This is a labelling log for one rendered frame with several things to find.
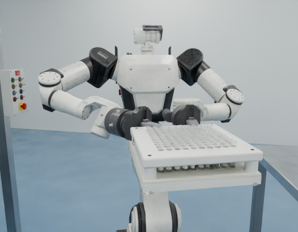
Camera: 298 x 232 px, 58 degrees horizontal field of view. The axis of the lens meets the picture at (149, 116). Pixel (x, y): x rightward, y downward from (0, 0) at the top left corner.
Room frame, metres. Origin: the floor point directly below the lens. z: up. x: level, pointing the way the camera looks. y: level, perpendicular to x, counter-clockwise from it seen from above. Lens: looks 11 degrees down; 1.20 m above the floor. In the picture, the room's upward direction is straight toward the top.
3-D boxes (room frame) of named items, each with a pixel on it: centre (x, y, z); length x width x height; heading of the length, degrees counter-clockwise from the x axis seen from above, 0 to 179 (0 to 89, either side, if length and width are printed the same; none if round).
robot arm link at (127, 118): (0.78, 0.05, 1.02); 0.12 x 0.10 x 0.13; 41
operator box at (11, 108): (1.58, 0.79, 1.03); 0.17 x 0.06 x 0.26; 178
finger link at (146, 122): (0.72, -0.01, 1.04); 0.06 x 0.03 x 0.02; 41
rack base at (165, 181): (0.61, -0.09, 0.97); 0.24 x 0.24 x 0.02; 9
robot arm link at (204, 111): (0.99, -0.15, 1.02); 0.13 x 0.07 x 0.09; 118
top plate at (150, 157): (0.61, -0.09, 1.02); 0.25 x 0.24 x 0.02; 99
